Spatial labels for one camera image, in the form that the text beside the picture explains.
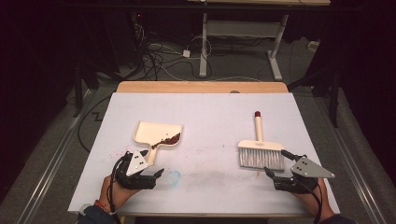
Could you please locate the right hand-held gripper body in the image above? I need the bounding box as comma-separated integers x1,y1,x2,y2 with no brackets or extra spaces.
273,155,336,195

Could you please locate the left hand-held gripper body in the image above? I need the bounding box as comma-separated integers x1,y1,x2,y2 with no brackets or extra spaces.
115,149,157,191

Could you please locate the white brush with red tip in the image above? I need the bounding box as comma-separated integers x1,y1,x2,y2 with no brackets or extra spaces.
237,110,286,172

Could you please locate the cream plastic dustpan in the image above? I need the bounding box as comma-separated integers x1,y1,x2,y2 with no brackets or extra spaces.
133,120,184,167

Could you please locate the pile of red beans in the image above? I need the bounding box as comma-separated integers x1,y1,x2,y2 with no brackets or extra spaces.
150,132,182,150

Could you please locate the person's left hand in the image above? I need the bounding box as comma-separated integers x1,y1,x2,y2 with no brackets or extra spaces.
100,174,142,213

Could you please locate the person's right hand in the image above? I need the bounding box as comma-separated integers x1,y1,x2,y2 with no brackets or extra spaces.
291,177,336,222

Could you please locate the white table sheet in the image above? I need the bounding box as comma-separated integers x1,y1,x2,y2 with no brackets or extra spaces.
67,91,341,216

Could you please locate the black metal stand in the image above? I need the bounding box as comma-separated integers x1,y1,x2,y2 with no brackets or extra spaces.
72,60,96,119
287,69,341,129

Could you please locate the wooden table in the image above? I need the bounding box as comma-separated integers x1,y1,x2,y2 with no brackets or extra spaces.
115,80,341,218

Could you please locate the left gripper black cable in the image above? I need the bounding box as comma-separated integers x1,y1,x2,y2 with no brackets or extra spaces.
106,154,129,224

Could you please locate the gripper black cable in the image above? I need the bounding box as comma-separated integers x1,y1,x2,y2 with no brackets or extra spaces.
106,154,129,224
298,176,324,224

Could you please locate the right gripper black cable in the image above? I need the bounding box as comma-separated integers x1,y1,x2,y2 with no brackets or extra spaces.
298,176,324,224

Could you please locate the red bracelet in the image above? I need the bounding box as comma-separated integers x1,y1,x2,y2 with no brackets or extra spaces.
93,199,110,214

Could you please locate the metal floor rail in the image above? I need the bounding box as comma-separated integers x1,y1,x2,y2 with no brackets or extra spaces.
17,89,96,224
313,92,389,224

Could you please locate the black floor cable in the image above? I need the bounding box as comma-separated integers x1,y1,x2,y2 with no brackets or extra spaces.
77,94,112,154

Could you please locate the tangle of black cables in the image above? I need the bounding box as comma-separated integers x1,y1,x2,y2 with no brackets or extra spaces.
134,22,214,82

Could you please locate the white metal desk frame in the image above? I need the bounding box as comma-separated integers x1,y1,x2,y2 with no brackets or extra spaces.
186,0,332,82

